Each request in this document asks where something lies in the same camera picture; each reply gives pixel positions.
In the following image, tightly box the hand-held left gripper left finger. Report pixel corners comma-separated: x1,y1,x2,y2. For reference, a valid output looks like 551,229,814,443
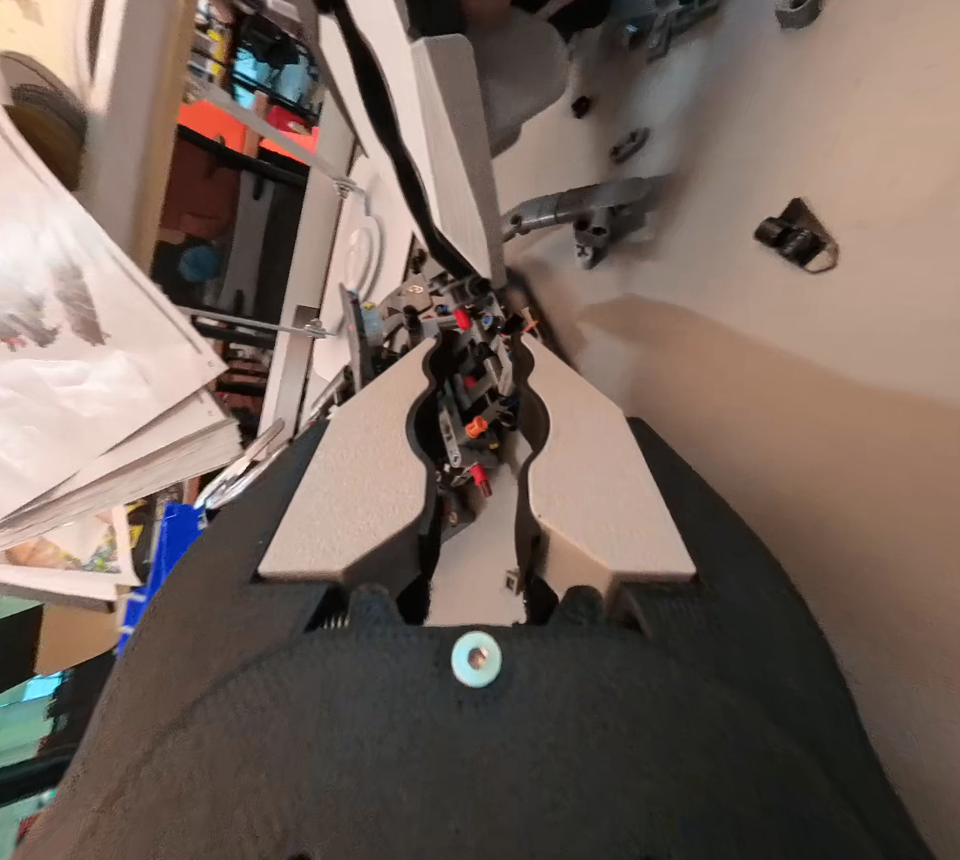
257,337,447,609

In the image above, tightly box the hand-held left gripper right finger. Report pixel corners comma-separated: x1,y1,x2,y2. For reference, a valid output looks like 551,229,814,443
512,333,699,606

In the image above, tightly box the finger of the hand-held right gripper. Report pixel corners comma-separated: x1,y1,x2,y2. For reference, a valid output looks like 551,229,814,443
292,0,453,255
328,0,507,285

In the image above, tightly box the grey black lego car model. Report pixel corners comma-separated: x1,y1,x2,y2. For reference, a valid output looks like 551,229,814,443
193,267,560,538

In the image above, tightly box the curved grey lego arch assembly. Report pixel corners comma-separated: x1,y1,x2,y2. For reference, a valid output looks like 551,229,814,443
500,175,670,270

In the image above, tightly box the lego instruction booklet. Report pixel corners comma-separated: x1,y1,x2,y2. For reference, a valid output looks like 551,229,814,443
0,110,247,555

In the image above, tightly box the black lego wedge piece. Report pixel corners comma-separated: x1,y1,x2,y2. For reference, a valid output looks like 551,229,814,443
753,197,840,275

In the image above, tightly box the orange storage bin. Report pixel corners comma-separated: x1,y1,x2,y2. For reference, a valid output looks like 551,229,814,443
176,98,249,156
258,106,320,163

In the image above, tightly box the grey desk leg panel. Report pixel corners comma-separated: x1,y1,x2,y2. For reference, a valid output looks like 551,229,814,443
257,117,357,435

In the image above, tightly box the blue plastic bin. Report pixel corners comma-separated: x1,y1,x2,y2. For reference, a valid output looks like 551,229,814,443
116,500,209,660

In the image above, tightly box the colourful printed leaflet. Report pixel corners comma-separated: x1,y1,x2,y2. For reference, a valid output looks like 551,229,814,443
0,509,144,606

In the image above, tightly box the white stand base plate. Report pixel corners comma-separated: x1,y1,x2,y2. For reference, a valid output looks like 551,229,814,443
313,158,421,381

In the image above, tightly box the beige shelf post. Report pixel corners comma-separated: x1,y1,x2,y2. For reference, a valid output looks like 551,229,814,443
75,0,207,268

